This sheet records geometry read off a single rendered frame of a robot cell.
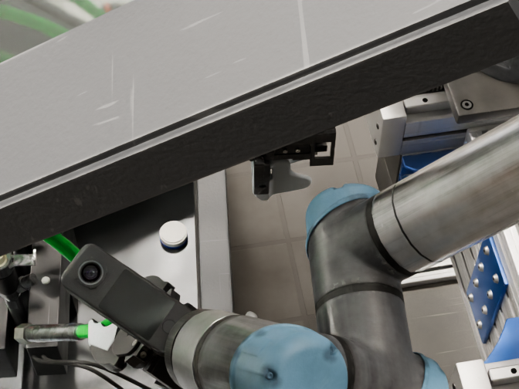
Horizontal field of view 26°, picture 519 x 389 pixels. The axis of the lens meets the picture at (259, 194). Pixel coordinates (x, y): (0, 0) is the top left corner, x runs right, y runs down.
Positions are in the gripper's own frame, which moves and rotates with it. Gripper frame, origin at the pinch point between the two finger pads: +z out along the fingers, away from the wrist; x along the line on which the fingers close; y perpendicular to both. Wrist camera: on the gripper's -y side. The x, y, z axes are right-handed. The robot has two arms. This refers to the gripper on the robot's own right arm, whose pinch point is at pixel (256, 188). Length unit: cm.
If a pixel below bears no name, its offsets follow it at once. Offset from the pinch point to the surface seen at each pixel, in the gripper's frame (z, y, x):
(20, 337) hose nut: 10.0, -25.7, -10.7
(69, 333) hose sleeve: 5.6, -19.9, -12.7
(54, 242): -12.8, -18.6, -13.3
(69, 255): -11.4, -17.4, -13.7
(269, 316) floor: 122, 5, 48
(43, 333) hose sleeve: 7.8, -22.9, -11.4
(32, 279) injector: 15.8, -26.0, -0.3
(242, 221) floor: 121, 1, 73
